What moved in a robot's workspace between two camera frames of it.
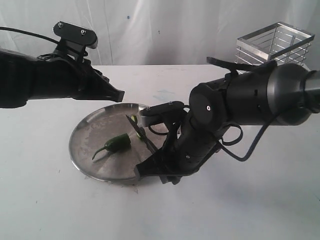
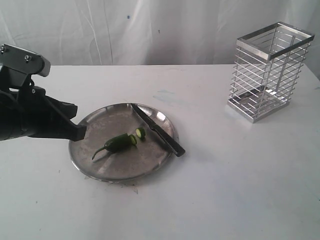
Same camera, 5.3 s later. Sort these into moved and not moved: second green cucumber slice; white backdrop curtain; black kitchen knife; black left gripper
Moved: black kitchen knife; black left gripper
Not moved: second green cucumber slice; white backdrop curtain
